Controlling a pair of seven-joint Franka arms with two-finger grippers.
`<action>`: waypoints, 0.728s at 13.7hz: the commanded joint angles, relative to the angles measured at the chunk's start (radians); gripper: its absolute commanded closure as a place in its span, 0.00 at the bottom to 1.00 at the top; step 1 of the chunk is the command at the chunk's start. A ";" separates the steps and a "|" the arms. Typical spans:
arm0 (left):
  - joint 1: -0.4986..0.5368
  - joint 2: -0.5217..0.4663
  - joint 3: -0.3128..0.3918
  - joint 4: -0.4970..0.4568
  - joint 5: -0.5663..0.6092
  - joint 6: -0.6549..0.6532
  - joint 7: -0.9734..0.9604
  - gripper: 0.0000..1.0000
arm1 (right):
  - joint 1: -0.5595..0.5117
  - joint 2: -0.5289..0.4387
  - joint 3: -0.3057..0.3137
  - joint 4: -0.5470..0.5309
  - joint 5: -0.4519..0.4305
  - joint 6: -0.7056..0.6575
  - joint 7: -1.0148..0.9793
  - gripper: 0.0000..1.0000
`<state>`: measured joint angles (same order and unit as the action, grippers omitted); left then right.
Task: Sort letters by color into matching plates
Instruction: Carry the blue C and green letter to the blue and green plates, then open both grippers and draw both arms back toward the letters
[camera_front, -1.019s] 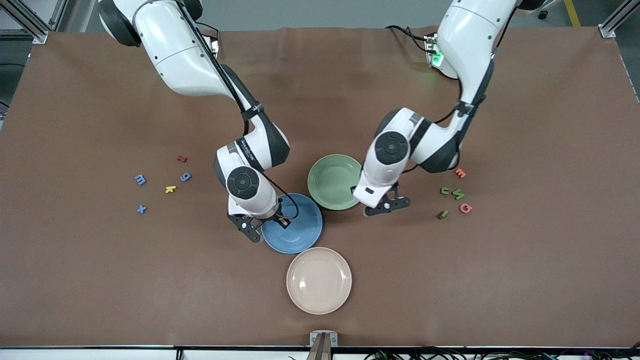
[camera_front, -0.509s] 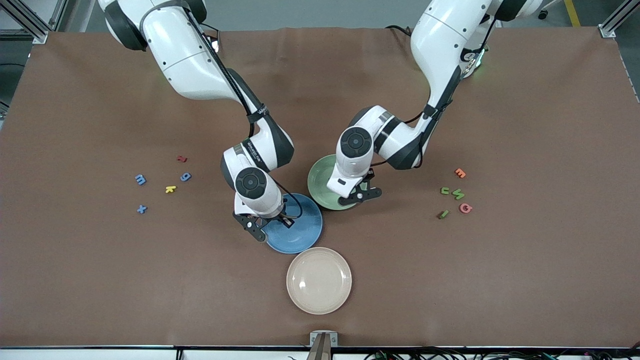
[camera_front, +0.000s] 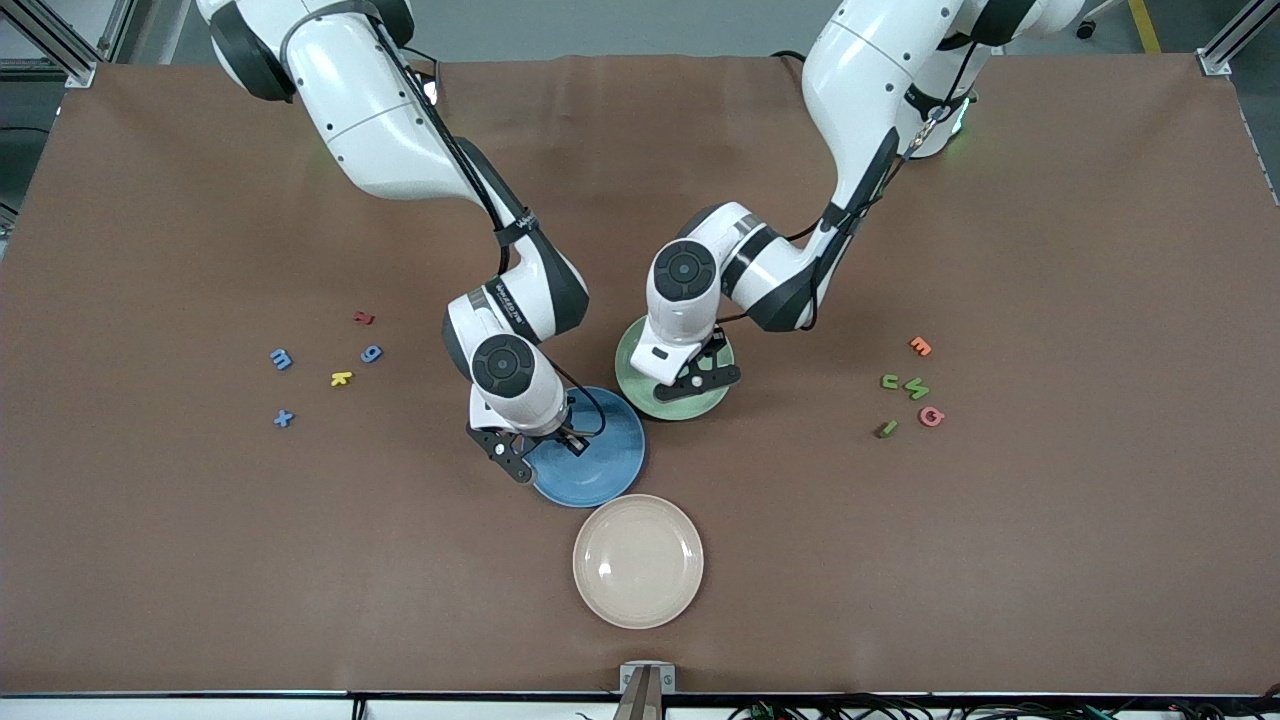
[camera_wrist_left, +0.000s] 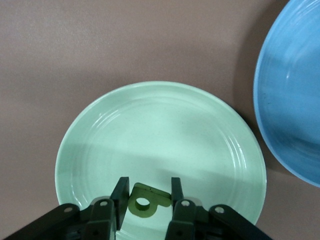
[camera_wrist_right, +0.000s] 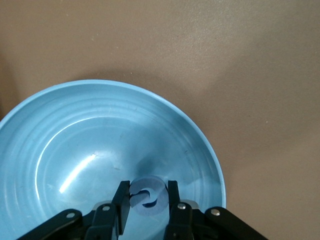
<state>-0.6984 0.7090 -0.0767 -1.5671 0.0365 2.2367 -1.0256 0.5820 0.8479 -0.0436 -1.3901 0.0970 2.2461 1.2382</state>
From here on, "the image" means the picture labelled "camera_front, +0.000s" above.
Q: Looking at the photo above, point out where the blue round plate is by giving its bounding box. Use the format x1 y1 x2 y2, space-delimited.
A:
530 386 647 509

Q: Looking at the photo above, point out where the green round plate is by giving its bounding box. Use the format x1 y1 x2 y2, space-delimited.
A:
614 315 736 422

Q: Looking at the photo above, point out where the beige round plate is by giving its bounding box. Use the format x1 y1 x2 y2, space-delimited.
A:
572 494 705 631

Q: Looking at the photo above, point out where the brown table cover sheet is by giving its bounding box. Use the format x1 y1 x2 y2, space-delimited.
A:
0 52 1280 698

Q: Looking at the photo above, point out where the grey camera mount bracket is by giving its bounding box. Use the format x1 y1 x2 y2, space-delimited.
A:
618 662 677 720

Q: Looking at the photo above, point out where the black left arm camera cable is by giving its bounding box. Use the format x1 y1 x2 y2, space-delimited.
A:
715 30 986 331

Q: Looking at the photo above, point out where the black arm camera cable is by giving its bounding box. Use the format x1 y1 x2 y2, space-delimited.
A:
715 30 986 331
280 0 606 441

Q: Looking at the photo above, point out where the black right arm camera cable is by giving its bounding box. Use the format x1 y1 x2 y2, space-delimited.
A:
280 0 606 441

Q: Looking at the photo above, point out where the black cable tangle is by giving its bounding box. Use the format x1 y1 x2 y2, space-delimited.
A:
575 695 1280 720

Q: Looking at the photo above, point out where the white table frame rail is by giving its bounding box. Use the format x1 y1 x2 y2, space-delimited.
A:
0 690 1280 720

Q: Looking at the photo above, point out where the aluminium frame post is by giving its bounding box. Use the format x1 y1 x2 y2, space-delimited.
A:
0 0 136 89
1198 0 1280 77

